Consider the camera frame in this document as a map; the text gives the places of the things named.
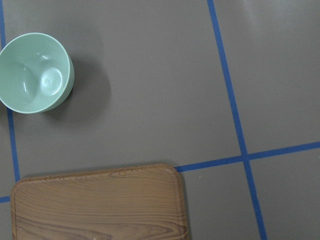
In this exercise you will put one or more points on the wooden cutting board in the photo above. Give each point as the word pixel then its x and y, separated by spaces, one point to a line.
pixel 132 203

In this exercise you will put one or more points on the green bowl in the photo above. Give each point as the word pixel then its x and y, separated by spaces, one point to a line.
pixel 36 73

